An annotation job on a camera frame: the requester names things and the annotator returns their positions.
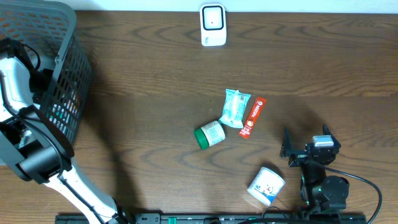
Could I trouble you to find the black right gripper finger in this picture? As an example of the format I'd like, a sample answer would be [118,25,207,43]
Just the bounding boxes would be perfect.
[323,124,332,136]
[279,128,293,157]

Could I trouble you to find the white blue labelled jar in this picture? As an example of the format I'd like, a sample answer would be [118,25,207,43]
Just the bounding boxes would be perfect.
[248,167,285,206]

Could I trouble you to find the red coffee stick sachet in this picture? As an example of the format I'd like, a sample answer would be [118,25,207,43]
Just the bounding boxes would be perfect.
[239,96,267,139]

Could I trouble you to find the teal white snack packet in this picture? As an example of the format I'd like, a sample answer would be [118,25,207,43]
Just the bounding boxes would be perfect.
[218,89,251,128]

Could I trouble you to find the green lid white jar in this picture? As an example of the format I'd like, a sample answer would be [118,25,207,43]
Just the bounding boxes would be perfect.
[193,121,226,149]

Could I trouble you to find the white red package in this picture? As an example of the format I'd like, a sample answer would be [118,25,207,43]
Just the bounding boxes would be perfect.
[49,90,79,126]

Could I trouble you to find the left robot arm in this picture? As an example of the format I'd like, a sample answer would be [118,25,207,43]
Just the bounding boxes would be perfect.
[1,38,136,223]

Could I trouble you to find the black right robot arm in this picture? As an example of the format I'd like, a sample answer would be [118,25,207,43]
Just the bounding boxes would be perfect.
[280,125,349,219]

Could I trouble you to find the white barcode scanner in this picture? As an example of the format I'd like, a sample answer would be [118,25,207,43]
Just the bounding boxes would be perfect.
[200,3,227,47]

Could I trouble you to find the grey plastic mesh basket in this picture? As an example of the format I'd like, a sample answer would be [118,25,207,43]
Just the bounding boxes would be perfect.
[1,0,93,142]

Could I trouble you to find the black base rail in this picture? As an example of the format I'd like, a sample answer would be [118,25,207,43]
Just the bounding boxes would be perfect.
[55,212,368,224]

